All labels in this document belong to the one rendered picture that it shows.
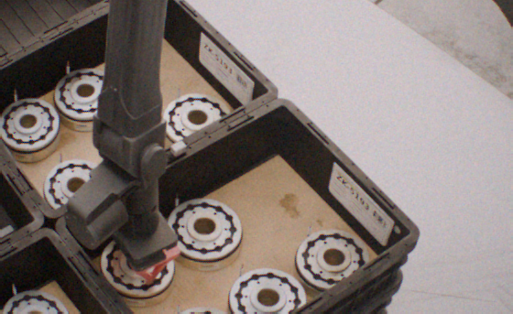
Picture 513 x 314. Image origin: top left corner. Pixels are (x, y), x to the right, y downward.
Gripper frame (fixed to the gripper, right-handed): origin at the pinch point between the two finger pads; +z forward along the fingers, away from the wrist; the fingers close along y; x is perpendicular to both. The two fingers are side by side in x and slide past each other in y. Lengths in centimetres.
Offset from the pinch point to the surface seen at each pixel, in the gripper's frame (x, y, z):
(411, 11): 134, -82, 94
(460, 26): 144, -71, 94
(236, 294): 8.6, 10.6, 1.4
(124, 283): -3.7, 2.0, 0.8
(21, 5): 8, -58, 6
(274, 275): 14.5, 10.6, 1.4
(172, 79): 22.6, -28.2, 5.5
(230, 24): 44, -45, 20
